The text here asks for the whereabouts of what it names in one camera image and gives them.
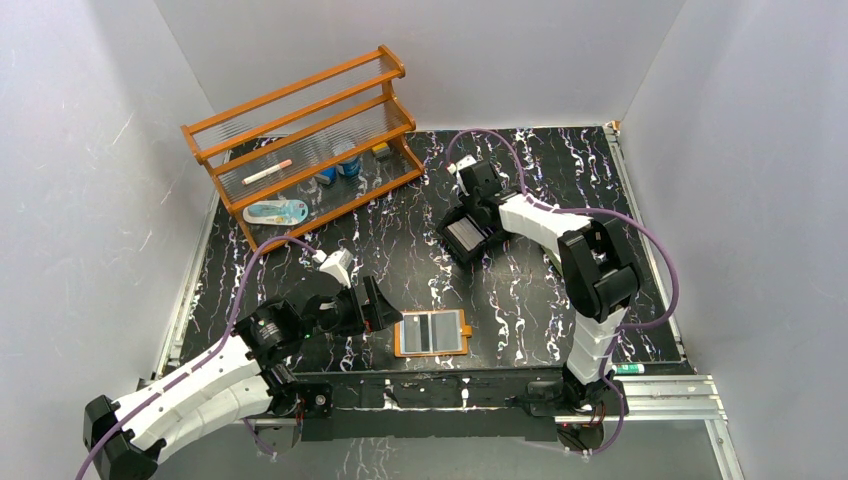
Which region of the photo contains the small blue block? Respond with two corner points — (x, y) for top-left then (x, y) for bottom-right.
(314, 167), (337, 186)

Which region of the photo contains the black card tray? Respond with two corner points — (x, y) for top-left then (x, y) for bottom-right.
(436, 206), (510, 265)

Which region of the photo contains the white pink pen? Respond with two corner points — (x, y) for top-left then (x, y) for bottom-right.
(241, 159), (292, 186)

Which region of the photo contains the blue white can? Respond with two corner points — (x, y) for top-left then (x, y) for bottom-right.
(334, 145), (362, 178)

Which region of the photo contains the orange card holder wallet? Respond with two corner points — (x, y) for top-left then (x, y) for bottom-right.
(393, 309), (473, 358)

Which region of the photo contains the green white marker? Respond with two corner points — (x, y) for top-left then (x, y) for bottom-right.
(613, 363), (646, 375)

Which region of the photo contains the blue packaged item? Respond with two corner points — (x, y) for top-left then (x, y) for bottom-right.
(242, 199), (309, 226)

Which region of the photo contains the small grey yellow block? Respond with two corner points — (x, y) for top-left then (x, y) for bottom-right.
(371, 142), (391, 160)

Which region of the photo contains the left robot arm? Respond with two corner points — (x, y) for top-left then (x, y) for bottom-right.
(77, 249), (403, 479)

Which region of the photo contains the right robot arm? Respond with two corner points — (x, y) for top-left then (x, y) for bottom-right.
(437, 156), (642, 414)

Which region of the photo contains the orange wooden shelf rack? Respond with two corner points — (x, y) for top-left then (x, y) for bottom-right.
(181, 45), (425, 251)

